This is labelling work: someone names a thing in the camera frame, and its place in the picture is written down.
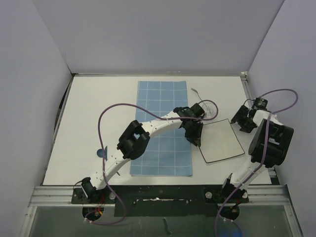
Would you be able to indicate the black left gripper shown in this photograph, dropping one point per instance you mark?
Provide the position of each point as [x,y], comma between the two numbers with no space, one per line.
[195,138]

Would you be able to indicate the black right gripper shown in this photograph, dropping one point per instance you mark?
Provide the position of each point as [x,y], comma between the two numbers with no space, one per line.
[237,118]

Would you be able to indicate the clear wine glass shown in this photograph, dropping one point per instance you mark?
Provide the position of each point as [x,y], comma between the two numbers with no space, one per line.
[210,109]

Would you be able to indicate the square white plate black rim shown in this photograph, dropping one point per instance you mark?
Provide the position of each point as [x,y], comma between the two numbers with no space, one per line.
[219,142]

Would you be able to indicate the blue checked cloth napkin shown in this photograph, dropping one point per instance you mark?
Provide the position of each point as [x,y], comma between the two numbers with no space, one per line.
[168,154]

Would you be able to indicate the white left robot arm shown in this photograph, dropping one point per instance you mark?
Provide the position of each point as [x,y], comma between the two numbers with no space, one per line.
[134,141]

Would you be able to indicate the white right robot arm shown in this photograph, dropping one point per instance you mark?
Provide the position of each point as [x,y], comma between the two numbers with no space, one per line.
[268,147]

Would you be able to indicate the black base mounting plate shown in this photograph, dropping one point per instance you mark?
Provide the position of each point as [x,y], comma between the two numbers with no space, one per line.
[163,200]

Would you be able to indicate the dark blue plastic knife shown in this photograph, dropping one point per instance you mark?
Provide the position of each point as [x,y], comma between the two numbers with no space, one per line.
[105,153]

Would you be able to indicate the dark blue plastic spoon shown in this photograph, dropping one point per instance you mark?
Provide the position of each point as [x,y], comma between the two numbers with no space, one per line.
[100,153]

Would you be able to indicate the aluminium frame rail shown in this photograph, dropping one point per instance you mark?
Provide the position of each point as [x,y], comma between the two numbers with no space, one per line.
[288,207]

